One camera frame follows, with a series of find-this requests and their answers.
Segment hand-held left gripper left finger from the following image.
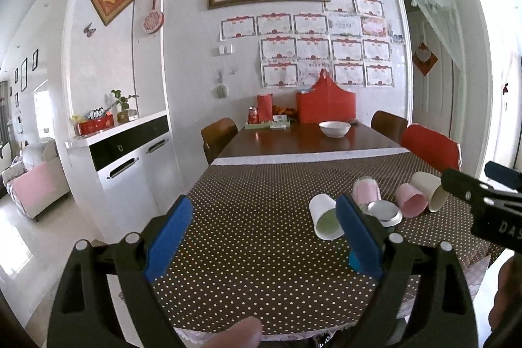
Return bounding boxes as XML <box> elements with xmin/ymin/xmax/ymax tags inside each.
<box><xmin>47</xmin><ymin>195</ymin><xmax>194</xmax><ymax>348</ymax></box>

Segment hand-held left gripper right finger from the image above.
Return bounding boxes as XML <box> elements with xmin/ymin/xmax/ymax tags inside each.
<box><xmin>322</xmin><ymin>193</ymin><xmax>479</xmax><ymax>348</ymax></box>

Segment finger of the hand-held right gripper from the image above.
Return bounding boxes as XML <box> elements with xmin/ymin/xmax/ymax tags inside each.
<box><xmin>441</xmin><ymin>168</ymin><xmax>522</xmax><ymax>211</ymax></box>
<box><xmin>484</xmin><ymin>161</ymin><xmax>522</xmax><ymax>192</ymax></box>

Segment cream cup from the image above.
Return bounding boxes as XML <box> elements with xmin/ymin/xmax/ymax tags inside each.
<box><xmin>410</xmin><ymin>171</ymin><xmax>449</xmax><ymax>213</ymax></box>

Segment white cup green inside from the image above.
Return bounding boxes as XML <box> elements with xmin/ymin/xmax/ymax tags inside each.
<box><xmin>309</xmin><ymin>193</ymin><xmax>345</xmax><ymax>241</ymax></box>

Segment person's right forearm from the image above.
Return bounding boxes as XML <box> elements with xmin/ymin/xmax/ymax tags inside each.
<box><xmin>488</xmin><ymin>256</ymin><xmax>522</xmax><ymax>334</ymax></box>

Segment blue cup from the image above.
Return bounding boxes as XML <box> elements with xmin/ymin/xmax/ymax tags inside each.
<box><xmin>348</xmin><ymin>250</ymin><xmax>368</xmax><ymax>274</ymax></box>

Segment white cup silver rim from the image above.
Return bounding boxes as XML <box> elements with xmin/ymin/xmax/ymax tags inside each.
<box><xmin>362</xmin><ymin>200</ymin><xmax>403</xmax><ymax>227</ymax></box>

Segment pale pink cup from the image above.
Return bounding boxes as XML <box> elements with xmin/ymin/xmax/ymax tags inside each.
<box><xmin>352</xmin><ymin>177</ymin><xmax>382</xmax><ymax>207</ymax></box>

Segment person's left hand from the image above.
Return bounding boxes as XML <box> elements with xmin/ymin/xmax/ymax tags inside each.
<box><xmin>203</xmin><ymin>317</ymin><xmax>264</xmax><ymax>348</ymax></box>

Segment red covered chair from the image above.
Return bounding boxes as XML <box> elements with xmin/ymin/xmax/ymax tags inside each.
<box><xmin>400</xmin><ymin>123</ymin><xmax>462</xmax><ymax>174</ymax></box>

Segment white sideboard cabinet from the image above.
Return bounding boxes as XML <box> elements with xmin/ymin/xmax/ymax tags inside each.
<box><xmin>64</xmin><ymin>110</ymin><xmax>189</xmax><ymax>243</ymax></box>

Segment brown polka dot tablecloth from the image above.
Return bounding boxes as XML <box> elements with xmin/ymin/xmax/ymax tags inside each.
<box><xmin>117</xmin><ymin>148</ymin><xmax>507</xmax><ymax>341</ymax></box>

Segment brown wooden chair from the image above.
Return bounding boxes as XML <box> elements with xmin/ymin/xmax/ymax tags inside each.
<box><xmin>200</xmin><ymin>117</ymin><xmax>239</xmax><ymax>165</ymax></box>
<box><xmin>371</xmin><ymin>110</ymin><xmax>409</xmax><ymax>145</ymax></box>

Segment white bowl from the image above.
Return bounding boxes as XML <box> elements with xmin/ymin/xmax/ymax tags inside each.
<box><xmin>318</xmin><ymin>121</ymin><xmax>352</xmax><ymax>139</ymax></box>

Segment wooden dining table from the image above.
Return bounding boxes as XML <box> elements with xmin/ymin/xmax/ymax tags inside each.
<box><xmin>206</xmin><ymin>121</ymin><xmax>408</xmax><ymax>168</ymax></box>

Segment red diamond door ornament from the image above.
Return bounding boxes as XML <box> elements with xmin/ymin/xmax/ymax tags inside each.
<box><xmin>412</xmin><ymin>42</ymin><xmax>438</xmax><ymax>77</ymax></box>

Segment red tin box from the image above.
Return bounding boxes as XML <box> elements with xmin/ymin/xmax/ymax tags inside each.
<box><xmin>77</xmin><ymin>115</ymin><xmax>115</xmax><ymax>137</ymax></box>

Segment large red gift bag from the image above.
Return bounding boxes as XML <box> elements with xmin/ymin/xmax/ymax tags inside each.
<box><xmin>295</xmin><ymin>68</ymin><xmax>357</xmax><ymax>125</ymax></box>

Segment potted green plant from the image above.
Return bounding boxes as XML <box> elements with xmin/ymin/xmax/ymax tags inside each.
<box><xmin>110</xmin><ymin>89</ymin><xmax>140</xmax><ymax>125</ymax></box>

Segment pink sofa cloth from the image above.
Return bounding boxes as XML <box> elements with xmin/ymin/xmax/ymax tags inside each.
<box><xmin>10</xmin><ymin>162</ymin><xmax>58</xmax><ymax>213</ymax></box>

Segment green tray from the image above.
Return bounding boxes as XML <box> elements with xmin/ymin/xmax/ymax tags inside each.
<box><xmin>245</xmin><ymin>115</ymin><xmax>291</xmax><ymax>130</ymax></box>

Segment white sofa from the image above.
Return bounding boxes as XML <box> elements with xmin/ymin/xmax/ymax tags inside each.
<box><xmin>2</xmin><ymin>139</ymin><xmax>71</xmax><ymax>222</ymax></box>

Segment hanging grey brush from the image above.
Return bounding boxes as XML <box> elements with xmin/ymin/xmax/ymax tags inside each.
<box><xmin>216</xmin><ymin>71</ymin><xmax>229</xmax><ymax>99</ymax></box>

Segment white lace door curtain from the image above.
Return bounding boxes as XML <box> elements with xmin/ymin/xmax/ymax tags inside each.
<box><xmin>392</xmin><ymin>0</ymin><xmax>466</xmax><ymax>72</ymax></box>

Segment round red hanging ornament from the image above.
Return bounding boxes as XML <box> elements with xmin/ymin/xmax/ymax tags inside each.
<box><xmin>142</xmin><ymin>0</ymin><xmax>166</xmax><ymax>34</ymax></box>

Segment group of wall certificates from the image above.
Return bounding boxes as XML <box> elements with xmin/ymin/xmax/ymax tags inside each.
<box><xmin>220</xmin><ymin>0</ymin><xmax>396</xmax><ymax>88</ymax></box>

